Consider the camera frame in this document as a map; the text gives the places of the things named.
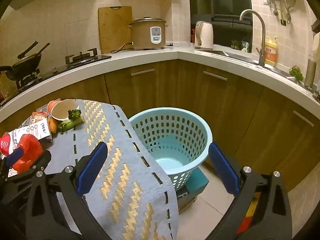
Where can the white and red printed carton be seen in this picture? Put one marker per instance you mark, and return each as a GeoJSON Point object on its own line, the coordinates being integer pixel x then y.
{"type": "Point", "coordinates": [35, 131]}

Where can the black gas stove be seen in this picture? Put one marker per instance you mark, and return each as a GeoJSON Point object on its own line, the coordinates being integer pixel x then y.
{"type": "Point", "coordinates": [82, 58]}

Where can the leafy vegetable bunch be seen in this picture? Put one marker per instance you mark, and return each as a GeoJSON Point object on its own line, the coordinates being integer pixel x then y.
{"type": "Point", "coordinates": [296, 73]}

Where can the steel sink faucet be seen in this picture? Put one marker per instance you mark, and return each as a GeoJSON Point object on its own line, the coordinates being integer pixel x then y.
{"type": "Point", "coordinates": [261, 42]}

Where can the light blue plastic basket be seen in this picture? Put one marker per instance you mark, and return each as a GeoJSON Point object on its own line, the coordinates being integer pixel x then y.
{"type": "Point", "coordinates": [172, 145]}

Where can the red box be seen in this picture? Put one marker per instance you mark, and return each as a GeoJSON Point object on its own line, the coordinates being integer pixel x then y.
{"type": "Point", "coordinates": [192, 36]}

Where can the black wok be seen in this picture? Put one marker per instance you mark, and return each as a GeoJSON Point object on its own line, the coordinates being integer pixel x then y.
{"type": "Point", "coordinates": [22, 66]}

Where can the beige rice cooker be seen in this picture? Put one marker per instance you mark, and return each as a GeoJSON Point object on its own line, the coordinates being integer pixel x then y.
{"type": "Point", "coordinates": [145, 35]}

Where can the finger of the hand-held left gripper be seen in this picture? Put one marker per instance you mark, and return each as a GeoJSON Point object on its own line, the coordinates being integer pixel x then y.
{"type": "Point", "coordinates": [35, 166]}
{"type": "Point", "coordinates": [14, 157]}

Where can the brown paper cup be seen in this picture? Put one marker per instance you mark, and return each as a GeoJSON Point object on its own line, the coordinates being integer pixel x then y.
{"type": "Point", "coordinates": [62, 110]}

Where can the steel kitchen sink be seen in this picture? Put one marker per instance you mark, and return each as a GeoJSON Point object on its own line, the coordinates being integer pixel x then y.
{"type": "Point", "coordinates": [225, 53]}

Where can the red plastic bag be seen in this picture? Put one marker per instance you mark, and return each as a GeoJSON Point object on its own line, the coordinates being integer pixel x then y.
{"type": "Point", "coordinates": [27, 147]}

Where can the grey patterned tablecloth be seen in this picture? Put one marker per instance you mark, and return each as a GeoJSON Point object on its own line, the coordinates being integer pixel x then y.
{"type": "Point", "coordinates": [125, 170]}

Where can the hot dog bun with sausage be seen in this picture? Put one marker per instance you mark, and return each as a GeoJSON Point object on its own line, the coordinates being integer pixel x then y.
{"type": "Point", "coordinates": [52, 126]}

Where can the white electric kettle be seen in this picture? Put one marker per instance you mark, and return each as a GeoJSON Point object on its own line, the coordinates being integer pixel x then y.
{"type": "Point", "coordinates": [203, 36]}

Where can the orange snack packet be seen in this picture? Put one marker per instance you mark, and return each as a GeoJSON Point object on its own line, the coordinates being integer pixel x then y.
{"type": "Point", "coordinates": [40, 116]}

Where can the dark kitchen window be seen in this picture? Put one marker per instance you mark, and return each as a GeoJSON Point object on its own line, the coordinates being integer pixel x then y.
{"type": "Point", "coordinates": [225, 5]}

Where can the broccoli floret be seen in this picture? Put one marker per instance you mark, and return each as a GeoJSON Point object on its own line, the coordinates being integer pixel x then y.
{"type": "Point", "coordinates": [74, 114]}

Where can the yellow detergent bottle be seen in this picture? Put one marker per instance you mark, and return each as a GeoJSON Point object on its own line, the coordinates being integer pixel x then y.
{"type": "Point", "coordinates": [271, 52]}

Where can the wooden kitchen cabinet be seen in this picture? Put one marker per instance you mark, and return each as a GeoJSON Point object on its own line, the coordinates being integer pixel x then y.
{"type": "Point", "coordinates": [237, 110]}

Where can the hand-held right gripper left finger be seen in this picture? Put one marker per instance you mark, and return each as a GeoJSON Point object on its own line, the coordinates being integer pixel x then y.
{"type": "Point", "coordinates": [91, 171]}

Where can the beige cylinder bottle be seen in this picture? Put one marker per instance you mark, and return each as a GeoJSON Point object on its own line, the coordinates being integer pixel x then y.
{"type": "Point", "coordinates": [310, 72]}

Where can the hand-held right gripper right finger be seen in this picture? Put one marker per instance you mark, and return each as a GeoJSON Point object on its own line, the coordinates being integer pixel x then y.
{"type": "Point", "coordinates": [223, 171]}

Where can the teal stool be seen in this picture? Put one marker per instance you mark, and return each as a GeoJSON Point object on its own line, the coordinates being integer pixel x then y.
{"type": "Point", "coordinates": [197, 182]}

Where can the green bok choy stalk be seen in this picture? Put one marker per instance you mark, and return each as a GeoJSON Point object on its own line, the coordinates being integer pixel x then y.
{"type": "Point", "coordinates": [67, 125]}

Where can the wooden cutting board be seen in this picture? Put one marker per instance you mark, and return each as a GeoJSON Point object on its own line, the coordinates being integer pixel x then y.
{"type": "Point", "coordinates": [113, 30]}

